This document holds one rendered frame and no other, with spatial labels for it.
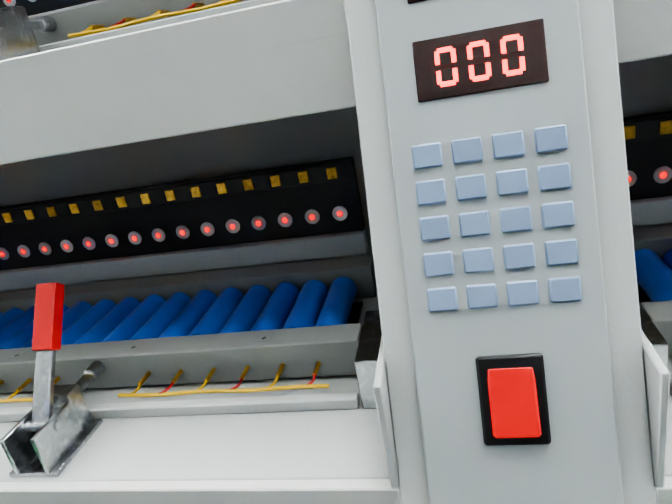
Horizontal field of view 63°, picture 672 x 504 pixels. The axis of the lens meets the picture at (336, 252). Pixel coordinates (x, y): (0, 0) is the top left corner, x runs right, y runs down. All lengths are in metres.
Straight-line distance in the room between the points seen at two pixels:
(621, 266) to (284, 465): 0.16
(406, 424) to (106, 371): 0.19
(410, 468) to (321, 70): 0.16
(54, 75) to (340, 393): 0.20
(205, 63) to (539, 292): 0.16
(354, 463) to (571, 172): 0.15
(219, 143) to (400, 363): 0.28
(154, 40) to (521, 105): 0.15
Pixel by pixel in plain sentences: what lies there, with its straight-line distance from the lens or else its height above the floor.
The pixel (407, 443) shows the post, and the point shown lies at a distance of 0.23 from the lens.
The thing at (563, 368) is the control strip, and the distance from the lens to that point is 0.22.
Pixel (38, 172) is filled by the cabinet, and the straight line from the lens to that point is 0.55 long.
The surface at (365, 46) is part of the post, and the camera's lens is 0.22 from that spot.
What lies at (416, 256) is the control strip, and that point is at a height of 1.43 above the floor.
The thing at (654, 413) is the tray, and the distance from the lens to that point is 0.23.
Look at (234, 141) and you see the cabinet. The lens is 0.45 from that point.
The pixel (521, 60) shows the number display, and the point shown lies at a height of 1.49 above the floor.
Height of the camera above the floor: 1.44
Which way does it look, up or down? 3 degrees down
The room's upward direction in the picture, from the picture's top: 7 degrees counter-clockwise
